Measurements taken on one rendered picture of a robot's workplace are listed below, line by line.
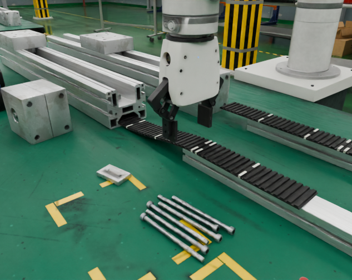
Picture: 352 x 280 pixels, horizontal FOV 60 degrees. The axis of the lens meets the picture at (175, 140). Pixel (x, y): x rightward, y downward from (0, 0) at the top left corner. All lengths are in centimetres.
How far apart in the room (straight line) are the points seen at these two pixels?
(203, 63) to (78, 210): 29
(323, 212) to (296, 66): 65
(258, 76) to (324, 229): 63
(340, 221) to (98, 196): 33
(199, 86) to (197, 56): 5
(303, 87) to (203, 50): 47
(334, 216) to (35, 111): 53
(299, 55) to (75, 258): 83
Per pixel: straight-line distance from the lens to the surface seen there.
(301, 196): 45
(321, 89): 91
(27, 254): 43
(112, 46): 102
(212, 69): 51
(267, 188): 45
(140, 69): 87
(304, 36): 99
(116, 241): 41
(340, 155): 60
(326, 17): 99
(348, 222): 44
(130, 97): 71
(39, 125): 66
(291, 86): 92
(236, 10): 400
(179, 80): 46
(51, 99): 66
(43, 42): 119
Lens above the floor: 107
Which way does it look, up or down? 28 degrees down
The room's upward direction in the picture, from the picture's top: straight up
